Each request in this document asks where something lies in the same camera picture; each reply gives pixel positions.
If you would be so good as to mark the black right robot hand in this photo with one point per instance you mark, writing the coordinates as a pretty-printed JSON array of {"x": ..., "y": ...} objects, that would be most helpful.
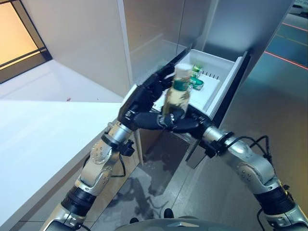
[{"x": 192, "y": 124}]

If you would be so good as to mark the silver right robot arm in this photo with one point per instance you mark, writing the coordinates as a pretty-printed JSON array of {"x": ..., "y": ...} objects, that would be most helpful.
[{"x": 252, "y": 166}]

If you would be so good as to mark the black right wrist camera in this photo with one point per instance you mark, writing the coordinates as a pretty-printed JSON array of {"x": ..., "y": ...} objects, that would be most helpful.
[{"x": 213, "y": 149}]

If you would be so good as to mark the white tall cabinet panel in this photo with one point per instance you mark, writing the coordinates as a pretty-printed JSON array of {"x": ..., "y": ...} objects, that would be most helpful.
[{"x": 84, "y": 43}]

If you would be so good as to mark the steel fridge drawer front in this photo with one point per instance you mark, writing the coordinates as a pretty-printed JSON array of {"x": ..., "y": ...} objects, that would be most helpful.
[{"x": 231, "y": 96}]

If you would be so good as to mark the silver left robot leg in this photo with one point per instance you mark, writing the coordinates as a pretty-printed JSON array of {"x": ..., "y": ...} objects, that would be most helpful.
[{"x": 134, "y": 220}]

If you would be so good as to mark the silver right robot leg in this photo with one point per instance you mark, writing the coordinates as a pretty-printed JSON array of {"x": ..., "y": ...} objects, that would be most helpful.
[{"x": 168, "y": 213}]

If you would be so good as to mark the white counter cabinet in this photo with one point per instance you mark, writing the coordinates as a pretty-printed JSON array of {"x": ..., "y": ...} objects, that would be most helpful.
[{"x": 48, "y": 134}]

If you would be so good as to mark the white fridge drawer bin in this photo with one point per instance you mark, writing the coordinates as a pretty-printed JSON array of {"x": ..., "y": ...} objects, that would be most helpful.
[{"x": 211, "y": 72}]

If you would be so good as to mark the stainless steel fridge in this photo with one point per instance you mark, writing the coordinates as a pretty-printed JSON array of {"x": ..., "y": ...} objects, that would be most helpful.
[{"x": 158, "y": 29}]

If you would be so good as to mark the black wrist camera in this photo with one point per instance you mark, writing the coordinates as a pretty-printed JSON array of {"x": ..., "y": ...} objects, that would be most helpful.
[
  {"x": 213, "y": 149},
  {"x": 127, "y": 147}
]

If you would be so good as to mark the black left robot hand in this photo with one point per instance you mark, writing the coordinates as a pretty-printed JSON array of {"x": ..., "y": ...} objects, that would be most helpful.
[{"x": 142, "y": 101}]

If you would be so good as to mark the silver robot leg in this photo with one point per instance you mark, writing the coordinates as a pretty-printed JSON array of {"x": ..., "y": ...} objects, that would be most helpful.
[
  {"x": 134, "y": 220},
  {"x": 168, "y": 213}
]

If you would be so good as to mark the glowing window dark frame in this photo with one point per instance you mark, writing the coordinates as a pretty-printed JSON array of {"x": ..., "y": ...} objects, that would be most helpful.
[{"x": 14, "y": 36}]

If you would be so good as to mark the yellow drink bottle white cap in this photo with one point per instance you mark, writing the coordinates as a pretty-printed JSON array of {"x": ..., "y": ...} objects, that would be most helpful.
[{"x": 178, "y": 93}]

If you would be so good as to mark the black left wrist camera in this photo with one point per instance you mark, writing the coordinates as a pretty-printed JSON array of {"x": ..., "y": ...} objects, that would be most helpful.
[{"x": 127, "y": 147}]

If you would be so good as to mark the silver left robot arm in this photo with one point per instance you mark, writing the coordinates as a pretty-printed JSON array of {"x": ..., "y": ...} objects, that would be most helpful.
[{"x": 96, "y": 163}]

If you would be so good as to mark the teal green drink can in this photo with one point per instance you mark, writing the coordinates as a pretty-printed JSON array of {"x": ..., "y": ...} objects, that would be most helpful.
[{"x": 198, "y": 84}]

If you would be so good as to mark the grey robot torso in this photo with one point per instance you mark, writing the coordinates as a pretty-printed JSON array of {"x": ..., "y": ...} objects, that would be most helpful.
[{"x": 180, "y": 225}]

